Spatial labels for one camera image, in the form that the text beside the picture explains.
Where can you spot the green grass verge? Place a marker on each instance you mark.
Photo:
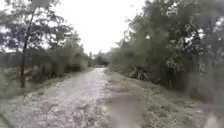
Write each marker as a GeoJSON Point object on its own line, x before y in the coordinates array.
{"type": "Point", "coordinates": [160, 106]}

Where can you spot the pale gravel path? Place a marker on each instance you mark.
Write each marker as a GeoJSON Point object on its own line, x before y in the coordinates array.
{"type": "Point", "coordinates": [76, 96]}

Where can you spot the dense green wood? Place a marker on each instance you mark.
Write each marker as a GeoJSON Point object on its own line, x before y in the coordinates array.
{"type": "Point", "coordinates": [173, 43]}

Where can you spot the distant trees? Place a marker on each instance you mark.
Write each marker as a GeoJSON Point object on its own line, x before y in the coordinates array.
{"type": "Point", "coordinates": [100, 59]}

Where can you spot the group of thin trees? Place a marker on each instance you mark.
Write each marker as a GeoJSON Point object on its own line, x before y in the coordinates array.
{"type": "Point", "coordinates": [30, 40]}

